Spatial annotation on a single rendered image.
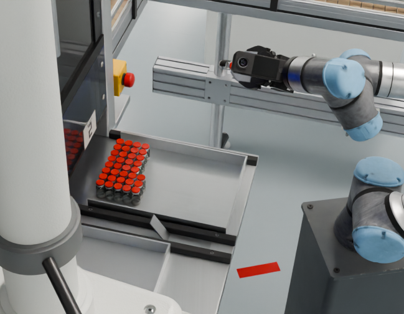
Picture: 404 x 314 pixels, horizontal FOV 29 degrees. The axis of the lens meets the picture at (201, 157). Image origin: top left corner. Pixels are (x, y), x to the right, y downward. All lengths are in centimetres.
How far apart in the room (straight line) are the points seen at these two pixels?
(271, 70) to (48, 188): 102
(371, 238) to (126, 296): 99
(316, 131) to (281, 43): 43
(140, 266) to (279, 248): 130
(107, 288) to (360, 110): 84
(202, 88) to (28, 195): 228
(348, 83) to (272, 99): 139
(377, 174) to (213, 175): 42
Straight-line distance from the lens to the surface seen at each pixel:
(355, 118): 157
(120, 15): 249
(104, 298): 85
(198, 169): 201
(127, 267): 178
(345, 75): 150
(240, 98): 290
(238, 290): 288
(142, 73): 380
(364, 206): 182
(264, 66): 163
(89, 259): 180
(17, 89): 59
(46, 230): 69
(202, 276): 177
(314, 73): 154
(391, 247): 178
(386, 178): 186
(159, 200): 193
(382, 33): 265
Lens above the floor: 226
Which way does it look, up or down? 42 degrees down
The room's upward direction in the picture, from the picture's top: 3 degrees clockwise
